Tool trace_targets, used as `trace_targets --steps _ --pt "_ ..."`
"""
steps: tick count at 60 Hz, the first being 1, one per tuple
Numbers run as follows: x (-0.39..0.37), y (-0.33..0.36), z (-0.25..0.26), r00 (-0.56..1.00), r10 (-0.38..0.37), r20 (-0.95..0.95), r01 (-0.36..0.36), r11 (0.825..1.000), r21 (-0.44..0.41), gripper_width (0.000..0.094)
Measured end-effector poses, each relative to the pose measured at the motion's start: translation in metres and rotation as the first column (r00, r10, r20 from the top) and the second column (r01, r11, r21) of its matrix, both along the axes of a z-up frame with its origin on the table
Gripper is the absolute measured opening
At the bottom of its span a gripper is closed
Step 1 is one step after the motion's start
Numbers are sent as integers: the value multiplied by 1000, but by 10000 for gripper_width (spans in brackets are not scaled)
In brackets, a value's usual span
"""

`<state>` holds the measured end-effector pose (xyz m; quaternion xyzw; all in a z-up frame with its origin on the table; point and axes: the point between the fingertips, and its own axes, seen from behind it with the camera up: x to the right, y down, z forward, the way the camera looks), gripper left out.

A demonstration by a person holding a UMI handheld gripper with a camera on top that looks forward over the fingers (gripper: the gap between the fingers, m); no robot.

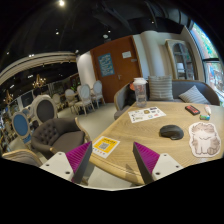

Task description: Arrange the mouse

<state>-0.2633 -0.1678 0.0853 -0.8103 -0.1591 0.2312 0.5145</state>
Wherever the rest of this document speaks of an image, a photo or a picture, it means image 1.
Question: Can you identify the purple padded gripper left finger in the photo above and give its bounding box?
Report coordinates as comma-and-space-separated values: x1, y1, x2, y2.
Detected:
41, 142, 92, 184

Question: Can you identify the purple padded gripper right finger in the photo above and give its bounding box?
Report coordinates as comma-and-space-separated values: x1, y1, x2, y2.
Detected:
133, 142, 182, 184

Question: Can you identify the black computer mouse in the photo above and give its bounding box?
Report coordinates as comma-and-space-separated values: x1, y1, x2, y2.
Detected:
160, 125, 184, 140

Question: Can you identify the cat-shaped mouse pad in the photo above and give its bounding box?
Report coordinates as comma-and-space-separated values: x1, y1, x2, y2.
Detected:
189, 122, 221, 158

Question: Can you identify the dark grey tufted armchair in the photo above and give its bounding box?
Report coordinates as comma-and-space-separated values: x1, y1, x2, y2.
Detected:
31, 118, 90, 159

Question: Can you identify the yellow QR code sticker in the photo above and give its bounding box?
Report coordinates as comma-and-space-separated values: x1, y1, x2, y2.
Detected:
93, 136, 119, 158

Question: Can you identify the beige chair back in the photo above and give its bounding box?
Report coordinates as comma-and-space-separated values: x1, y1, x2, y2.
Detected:
2, 149, 42, 167

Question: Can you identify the white sticker menu sheet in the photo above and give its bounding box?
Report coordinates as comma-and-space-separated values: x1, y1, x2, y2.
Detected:
129, 107, 165, 123

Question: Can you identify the grey oval-back chair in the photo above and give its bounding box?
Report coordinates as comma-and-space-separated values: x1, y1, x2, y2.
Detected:
32, 95, 57, 124

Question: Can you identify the blue oval-back chair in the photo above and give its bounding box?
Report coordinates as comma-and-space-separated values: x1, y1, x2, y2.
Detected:
12, 112, 31, 144

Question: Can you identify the small green pack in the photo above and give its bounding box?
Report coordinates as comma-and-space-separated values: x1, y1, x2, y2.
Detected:
200, 115, 210, 120

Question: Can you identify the grey curved sofa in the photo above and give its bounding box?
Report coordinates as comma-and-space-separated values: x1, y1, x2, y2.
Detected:
114, 80, 220, 119

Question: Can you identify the white dining chair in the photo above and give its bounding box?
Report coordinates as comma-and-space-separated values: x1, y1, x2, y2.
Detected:
75, 84, 94, 113
91, 80, 105, 104

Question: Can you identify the small white tube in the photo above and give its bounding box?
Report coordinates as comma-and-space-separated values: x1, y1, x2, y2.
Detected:
204, 105, 211, 116

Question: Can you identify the striped grey cushion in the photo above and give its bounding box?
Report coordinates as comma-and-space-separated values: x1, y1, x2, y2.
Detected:
149, 76, 173, 101

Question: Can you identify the light grey striped pillow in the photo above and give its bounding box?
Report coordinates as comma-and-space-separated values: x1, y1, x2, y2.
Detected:
179, 86, 209, 104

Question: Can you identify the clear plastic water bottle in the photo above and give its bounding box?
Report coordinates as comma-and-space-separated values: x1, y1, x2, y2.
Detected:
133, 78, 147, 107

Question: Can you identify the golden chandelier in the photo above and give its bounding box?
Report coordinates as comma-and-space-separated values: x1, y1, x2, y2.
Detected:
33, 75, 46, 88

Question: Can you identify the blue poster on door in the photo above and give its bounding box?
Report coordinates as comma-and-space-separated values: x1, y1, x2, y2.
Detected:
98, 53, 115, 77

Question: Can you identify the orange wooden door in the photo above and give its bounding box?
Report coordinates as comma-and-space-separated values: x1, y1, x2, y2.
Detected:
90, 36, 142, 103

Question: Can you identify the wooden display cabinet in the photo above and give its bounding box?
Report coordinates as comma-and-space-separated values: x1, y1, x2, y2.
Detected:
165, 39, 198, 80

